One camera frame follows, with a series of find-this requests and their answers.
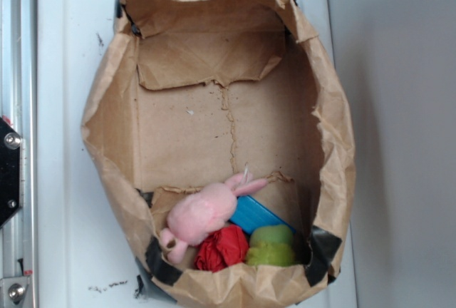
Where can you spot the pink plush bunny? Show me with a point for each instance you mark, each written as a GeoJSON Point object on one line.
{"type": "Point", "coordinates": [194, 218]}

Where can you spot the brown paper bag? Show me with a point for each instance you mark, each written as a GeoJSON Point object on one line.
{"type": "Point", "coordinates": [191, 92]}

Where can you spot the blue plastic block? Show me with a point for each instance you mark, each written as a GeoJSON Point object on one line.
{"type": "Point", "coordinates": [251, 215]}

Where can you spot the red crumpled cloth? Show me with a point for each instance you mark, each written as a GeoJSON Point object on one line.
{"type": "Point", "coordinates": [221, 249]}

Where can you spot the green plush toy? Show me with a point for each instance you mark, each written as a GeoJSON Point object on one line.
{"type": "Point", "coordinates": [271, 245]}

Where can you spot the black metal bracket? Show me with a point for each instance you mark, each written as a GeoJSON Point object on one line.
{"type": "Point", "coordinates": [11, 172]}

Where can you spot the aluminium frame rail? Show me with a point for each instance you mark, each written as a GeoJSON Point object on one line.
{"type": "Point", "coordinates": [18, 104]}

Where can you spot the silver corner bracket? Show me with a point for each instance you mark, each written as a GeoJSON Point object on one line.
{"type": "Point", "coordinates": [14, 291]}

